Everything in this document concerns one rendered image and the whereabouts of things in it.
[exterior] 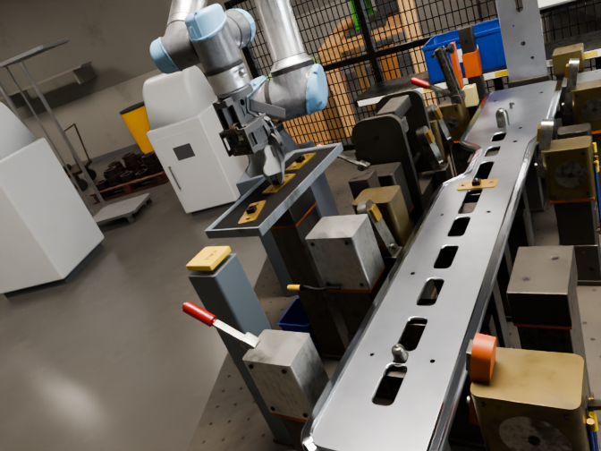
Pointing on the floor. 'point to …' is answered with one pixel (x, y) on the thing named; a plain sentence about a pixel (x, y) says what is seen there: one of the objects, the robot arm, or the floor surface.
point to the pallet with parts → (131, 175)
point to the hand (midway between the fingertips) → (276, 176)
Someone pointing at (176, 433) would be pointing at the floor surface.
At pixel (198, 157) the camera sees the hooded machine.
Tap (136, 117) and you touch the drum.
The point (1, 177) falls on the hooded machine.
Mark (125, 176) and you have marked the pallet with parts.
